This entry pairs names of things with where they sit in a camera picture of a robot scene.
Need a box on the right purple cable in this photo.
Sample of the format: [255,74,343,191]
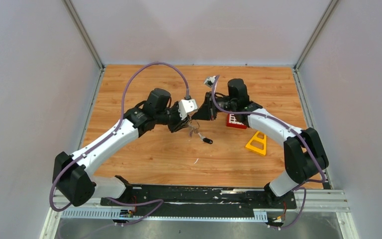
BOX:
[211,76,327,231]

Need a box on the white slotted cable duct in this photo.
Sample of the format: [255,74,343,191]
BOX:
[60,208,268,223]

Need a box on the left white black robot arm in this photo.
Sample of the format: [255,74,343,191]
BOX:
[50,88,198,207]

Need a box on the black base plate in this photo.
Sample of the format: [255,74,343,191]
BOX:
[119,184,297,218]

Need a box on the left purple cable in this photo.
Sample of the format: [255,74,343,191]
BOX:
[49,61,191,239]

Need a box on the red white toy block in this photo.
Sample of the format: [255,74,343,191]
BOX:
[226,114,248,129]

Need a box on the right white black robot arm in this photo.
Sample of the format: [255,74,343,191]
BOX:
[192,76,329,208]

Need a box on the silver keyring with clips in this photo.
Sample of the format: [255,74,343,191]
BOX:
[188,120,201,137]

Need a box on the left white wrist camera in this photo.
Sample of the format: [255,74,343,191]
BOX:
[178,99,198,120]

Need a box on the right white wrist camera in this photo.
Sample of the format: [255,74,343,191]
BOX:
[203,75,218,88]

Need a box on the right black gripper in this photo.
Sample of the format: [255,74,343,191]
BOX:
[191,91,236,121]

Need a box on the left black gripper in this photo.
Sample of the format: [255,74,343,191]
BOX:
[156,102,191,134]

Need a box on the purple cable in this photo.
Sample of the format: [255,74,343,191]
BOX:
[49,61,191,239]
[211,76,327,231]

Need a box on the black head silver key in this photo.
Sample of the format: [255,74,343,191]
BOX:
[198,133,213,144]

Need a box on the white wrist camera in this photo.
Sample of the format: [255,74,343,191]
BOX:
[178,99,198,120]
[203,75,218,88]

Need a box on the yellow triangular toy piece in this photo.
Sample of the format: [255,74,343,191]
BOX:
[245,131,267,156]

